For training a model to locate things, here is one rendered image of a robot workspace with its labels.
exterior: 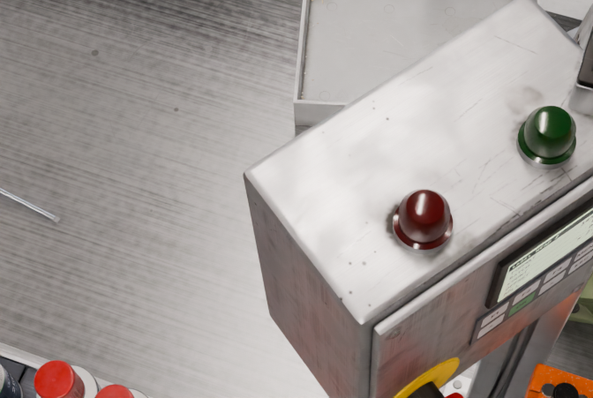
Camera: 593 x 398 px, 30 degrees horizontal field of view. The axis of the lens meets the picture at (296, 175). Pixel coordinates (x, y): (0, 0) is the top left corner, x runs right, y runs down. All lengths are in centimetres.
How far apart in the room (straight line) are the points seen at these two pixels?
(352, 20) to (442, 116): 81
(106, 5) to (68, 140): 19
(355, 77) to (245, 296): 29
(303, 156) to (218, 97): 78
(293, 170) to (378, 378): 11
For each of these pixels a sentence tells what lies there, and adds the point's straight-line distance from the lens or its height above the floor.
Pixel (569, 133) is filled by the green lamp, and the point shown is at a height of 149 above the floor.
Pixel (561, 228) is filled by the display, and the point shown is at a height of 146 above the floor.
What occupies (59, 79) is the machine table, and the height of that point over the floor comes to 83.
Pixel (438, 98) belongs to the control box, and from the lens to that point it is 52.
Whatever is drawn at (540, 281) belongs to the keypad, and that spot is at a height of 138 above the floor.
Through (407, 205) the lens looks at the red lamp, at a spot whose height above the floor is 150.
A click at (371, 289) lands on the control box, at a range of 48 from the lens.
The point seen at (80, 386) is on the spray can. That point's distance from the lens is 92.
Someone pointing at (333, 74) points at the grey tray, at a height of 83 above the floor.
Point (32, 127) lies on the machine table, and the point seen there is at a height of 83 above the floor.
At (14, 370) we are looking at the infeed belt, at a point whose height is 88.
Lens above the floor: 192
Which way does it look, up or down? 63 degrees down
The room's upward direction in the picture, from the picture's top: 5 degrees counter-clockwise
